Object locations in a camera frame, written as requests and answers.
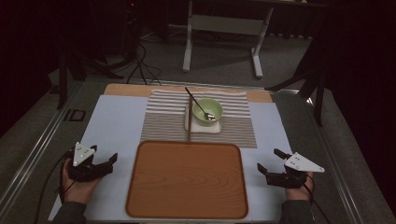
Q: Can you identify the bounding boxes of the black metal stand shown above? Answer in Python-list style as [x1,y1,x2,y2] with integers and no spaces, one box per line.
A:
[55,46,125,110]
[265,31,332,127]

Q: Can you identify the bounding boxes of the white table frame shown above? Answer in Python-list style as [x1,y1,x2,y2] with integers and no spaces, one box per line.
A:
[182,0,329,79]

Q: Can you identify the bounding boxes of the striped placemat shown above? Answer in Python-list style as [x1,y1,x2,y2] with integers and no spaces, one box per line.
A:
[139,89,258,149]

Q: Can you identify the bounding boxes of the right hand-held gripper cable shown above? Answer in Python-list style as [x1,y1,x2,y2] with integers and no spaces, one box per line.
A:
[306,175,332,224]

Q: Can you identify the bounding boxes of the green bowl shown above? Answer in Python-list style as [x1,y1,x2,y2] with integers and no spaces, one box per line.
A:
[191,98,224,128]

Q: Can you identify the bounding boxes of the black floor cables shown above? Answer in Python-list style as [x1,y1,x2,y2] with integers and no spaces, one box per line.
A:
[125,42,163,87]

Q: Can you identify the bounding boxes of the brown wooden tray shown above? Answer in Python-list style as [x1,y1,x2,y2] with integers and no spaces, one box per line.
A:
[125,140,249,220]

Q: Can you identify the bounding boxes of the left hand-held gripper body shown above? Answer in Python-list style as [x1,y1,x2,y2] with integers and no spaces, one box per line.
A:
[67,142,114,183]

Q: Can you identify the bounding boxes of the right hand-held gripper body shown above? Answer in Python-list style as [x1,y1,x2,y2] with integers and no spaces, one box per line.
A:
[265,151,326,189]

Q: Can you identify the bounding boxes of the black floor socket box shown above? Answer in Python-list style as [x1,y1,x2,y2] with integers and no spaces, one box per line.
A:
[64,108,87,123]

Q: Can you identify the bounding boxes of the metal spoon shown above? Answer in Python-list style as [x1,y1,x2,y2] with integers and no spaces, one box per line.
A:
[184,87,217,121]

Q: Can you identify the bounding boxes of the light blue table mat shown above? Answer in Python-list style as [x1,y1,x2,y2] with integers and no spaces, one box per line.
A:
[48,93,301,222]

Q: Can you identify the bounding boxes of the person's right hand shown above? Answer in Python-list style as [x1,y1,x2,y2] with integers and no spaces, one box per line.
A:
[284,172,315,202]

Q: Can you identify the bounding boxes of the person's left hand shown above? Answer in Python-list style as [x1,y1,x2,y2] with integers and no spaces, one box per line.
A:
[61,157,103,205]

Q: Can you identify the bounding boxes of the dark equipment tower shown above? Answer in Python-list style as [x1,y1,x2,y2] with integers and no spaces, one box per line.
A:
[122,0,142,61]

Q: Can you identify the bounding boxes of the white square plate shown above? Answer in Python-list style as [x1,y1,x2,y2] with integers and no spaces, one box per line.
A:
[184,102,222,134]

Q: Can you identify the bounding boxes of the metal floor rail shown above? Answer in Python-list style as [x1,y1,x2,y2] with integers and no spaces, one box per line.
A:
[306,96,366,224]
[0,81,84,216]

